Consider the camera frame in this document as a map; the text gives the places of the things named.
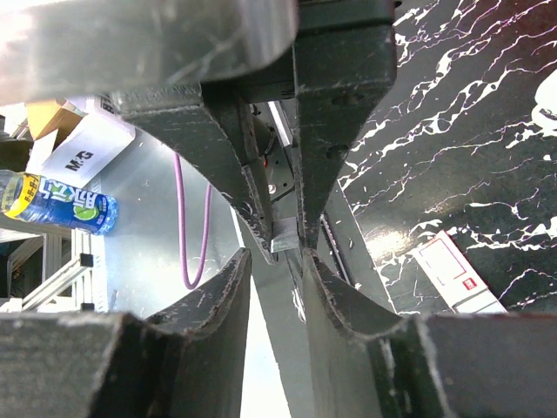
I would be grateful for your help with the blue yellow drink bottle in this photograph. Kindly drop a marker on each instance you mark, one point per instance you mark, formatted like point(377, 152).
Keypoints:
point(38, 200)

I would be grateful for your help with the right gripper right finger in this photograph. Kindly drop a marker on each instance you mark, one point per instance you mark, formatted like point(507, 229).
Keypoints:
point(366, 361)

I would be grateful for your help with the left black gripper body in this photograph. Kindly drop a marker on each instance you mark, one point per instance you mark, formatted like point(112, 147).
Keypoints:
point(55, 49)

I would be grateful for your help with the white labelled cardboard box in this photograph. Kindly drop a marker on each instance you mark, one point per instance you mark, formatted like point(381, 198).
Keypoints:
point(75, 139)

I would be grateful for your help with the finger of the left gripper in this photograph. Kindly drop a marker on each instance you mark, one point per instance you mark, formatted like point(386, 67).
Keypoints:
point(341, 75)
point(214, 130)

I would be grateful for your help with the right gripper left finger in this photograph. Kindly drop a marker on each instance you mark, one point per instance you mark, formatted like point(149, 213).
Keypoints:
point(185, 361)

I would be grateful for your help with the silver staple strip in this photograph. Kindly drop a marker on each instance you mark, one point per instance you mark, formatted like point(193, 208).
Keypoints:
point(285, 235)

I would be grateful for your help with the red white staple box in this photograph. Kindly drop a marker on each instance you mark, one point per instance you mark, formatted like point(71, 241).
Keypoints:
point(462, 289)

